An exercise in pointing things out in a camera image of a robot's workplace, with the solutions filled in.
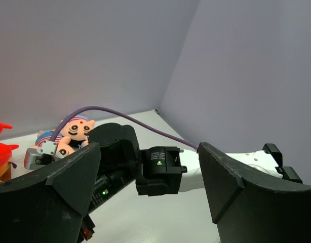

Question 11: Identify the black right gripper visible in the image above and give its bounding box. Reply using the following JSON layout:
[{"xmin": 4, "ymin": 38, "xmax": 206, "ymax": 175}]
[{"xmin": 79, "ymin": 167, "xmax": 136, "ymax": 241}]

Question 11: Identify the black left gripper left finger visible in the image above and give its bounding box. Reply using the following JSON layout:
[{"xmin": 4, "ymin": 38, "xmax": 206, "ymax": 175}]
[{"xmin": 0, "ymin": 143, "xmax": 101, "ymax": 242}]

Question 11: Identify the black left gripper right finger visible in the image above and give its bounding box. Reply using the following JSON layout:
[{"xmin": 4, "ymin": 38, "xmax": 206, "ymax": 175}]
[{"xmin": 198, "ymin": 143, "xmax": 311, "ymax": 242}]

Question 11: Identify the orange shark plush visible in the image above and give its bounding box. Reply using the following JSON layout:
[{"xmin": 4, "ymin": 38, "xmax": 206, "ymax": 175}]
[{"xmin": 0, "ymin": 162, "xmax": 17, "ymax": 183}]

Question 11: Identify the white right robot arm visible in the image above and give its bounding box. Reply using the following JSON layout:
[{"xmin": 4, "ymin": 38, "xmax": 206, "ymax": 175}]
[{"xmin": 89, "ymin": 123, "xmax": 311, "ymax": 242}]

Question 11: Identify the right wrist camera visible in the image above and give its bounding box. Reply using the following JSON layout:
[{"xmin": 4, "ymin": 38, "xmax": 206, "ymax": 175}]
[{"xmin": 24, "ymin": 140, "xmax": 64, "ymax": 170}]

